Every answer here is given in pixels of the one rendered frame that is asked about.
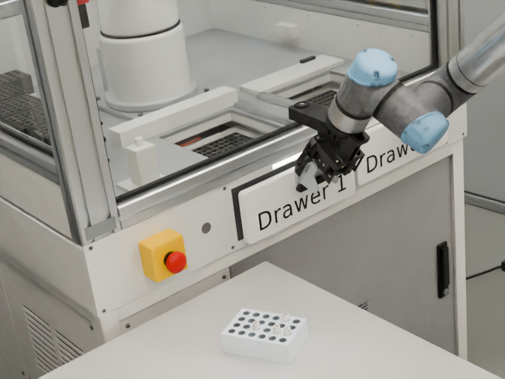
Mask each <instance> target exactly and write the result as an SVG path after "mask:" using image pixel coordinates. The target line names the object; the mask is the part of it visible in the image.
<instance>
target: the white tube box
mask: <svg viewBox="0 0 505 379"><path fill-rule="evenodd" d="M254 321H259V323H260V330H258V331H255V330H253V322H254ZM276 324H278V325H280V334H274V331H273V325H276ZM285 326H289V327H290V328H291V335H289V336H285V335H284V333H283V327H285ZM308 337H309V333H308V325H307V318H303V317H294V316H289V321H288V322H283V318H282V314H276V313H271V312H267V311H257V310H253V309H248V308H241V310H240V311H239V312H238V314H237V315H236V316H235V317H234V319H233V320H232V321H231V322H230V323H229V324H228V325H227V327H226V328H225V329H224V330H223V332H222V333H221V338H222V347H223V352H225V353H232V354H237V355H241V356H248V357H252V358H256V359H264V360H268V361H272V362H280V363H284V364H289V365H290V363H291V362H292V360H293V359H294V358H295V356H296V355H297V353H298V351H299V350H300V349H301V347H302V346H303V345H304V343H305V341H306V340H307V339H308Z"/></svg>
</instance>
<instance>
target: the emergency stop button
mask: <svg viewBox="0 0 505 379"><path fill-rule="evenodd" d="M185 266H186V256H185V254H184V253H181V252H180V251H176V252H173V253H172V254H170V255H169V257H168V258H167V261H166V267H167V270H169V272H171V273H173V274H177V273H180V272H181V271H182V270H183V269H184V268H185Z"/></svg>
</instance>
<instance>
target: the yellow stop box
mask: <svg viewBox="0 0 505 379"><path fill-rule="evenodd" d="M138 246H139V250H140V255H141V261H142V266H143V270H144V275H145V276H146V277H148V278H149V279H151V280H153V281H155V282H156V283H158V282H160V281H162V280H164V279H166V278H168V277H170V276H173V275H175V274H173V273H171V272H169V270H167V267H166V261H167V258H168V257H169V255H170V254H172V253H173V252H176V251H180V252H181V253H184V254H185V256H186V251H185V246H184V241H183V236H182V234H180V233H179V232H176V231H174V230H173V229H166V230H164V231H162V232H159V233H157V234H155V235H152V236H150V237H148V238H146V239H144V240H142V241H139V242H138Z"/></svg>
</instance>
